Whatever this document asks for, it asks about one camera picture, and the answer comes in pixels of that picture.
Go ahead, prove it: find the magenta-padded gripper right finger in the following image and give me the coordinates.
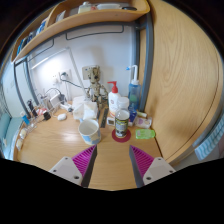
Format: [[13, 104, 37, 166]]
[[128, 144, 177, 189]]

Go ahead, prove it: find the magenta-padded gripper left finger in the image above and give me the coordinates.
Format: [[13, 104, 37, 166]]
[[49, 144, 99, 189]]

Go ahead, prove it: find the clear plastic drink bottle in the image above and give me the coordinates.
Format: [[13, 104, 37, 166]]
[[114, 97, 131, 139]]

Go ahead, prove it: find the green packet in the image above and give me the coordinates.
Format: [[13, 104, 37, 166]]
[[135, 128, 157, 140]]

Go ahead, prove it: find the white mug with blue map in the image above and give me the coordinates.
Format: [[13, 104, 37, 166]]
[[77, 118, 102, 145]]

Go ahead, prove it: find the flat round red coaster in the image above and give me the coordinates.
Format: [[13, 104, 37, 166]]
[[111, 128, 132, 144]]

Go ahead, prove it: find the clear bag of bread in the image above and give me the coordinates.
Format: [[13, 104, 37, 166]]
[[14, 138, 25, 151], [18, 127, 28, 139]]

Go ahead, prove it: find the striped light blue towel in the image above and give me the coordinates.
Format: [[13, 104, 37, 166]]
[[194, 123, 224, 161]]

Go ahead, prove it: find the white power strip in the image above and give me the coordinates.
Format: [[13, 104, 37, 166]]
[[59, 102, 74, 113]]

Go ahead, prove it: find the grey metal ruler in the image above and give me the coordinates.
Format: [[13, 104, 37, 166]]
[[100, 107, 110, 129]]

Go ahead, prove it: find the small white digital clock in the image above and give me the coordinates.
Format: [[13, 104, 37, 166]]
[[106, 115, 116, 127]]

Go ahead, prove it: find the white power adapter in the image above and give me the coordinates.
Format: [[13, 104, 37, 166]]
[[49, 93, 62, 108]]

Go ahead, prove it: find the black electric shaver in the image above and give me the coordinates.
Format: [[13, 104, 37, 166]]
[[27, 99, 38, 118]]

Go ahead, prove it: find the bed with blue bedding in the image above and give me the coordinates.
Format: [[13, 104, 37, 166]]
[[0, 109, 24, 158]]

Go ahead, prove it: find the blue squeeze wash bottle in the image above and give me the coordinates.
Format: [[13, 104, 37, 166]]
[[125, 64, 142, 113]]

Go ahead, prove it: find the white lotion bottle red pump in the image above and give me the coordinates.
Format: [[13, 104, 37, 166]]
[[107, 80, 122, 116]]

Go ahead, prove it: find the brown tree figure toy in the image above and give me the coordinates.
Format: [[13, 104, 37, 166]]
[[84, 65, 109, 104]]

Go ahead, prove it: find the white desk lamp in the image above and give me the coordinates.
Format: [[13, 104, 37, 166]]
[[29, 46, 88, 101]]

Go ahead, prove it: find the wooden shelf unit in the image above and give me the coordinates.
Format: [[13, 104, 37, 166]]
[[11, 0, 151, 63]]

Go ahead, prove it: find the black power cable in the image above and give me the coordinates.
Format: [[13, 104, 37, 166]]
[[59, 74, 89, 91]]

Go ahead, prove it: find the white wall outlet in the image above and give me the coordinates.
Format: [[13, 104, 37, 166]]
[[58, 69, 72, 82]]

